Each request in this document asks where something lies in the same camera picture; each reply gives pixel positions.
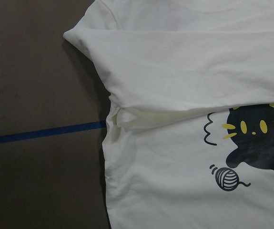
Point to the cream long-sleeve cat shirt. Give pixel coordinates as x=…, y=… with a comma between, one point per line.
x=190, y=132

